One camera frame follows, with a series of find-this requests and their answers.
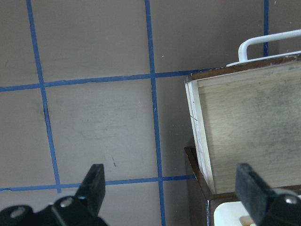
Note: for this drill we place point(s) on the dark brown wooden cabinet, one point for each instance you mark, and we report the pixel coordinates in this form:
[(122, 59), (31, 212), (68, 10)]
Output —
[(200, 188)]

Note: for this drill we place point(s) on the light wooden drawer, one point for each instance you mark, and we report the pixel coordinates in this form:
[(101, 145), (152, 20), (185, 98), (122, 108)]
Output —
[(248, 113)]

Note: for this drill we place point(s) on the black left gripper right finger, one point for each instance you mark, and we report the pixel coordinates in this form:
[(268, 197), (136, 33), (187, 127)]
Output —
[(253, 192)]

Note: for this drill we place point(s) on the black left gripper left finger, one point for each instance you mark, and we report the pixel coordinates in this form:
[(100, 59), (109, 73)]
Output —
[(91, 191)]

